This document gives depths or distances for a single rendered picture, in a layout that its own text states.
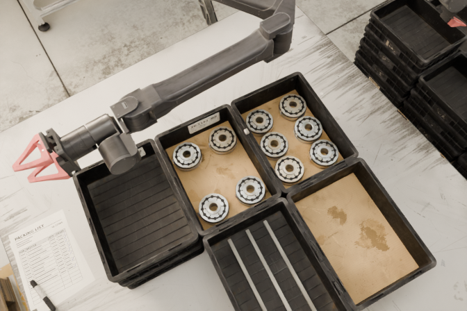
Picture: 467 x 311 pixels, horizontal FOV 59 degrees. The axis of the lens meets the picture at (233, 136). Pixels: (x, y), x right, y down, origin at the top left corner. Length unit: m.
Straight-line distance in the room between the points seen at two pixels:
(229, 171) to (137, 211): 0.35
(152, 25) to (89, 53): 0.47
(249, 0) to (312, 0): 2.13
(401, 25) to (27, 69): 2.35
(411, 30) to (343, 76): 0.66
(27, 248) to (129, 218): 0.43
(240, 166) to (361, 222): 0.46
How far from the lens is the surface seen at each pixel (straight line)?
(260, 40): 0.95
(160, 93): 0.88
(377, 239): 1.47
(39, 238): 1.73
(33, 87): 3.00
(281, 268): 1.40
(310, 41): 1.98
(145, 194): 1.50
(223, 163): 1.50
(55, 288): 1.66
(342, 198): 1.48
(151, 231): 1.46
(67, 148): 0.88
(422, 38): 2.41
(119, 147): 0.84
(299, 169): 1.47
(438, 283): 1.65
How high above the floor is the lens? 2.21
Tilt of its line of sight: 63 degrees down
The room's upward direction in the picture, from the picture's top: 4 degrees counter-clockwise
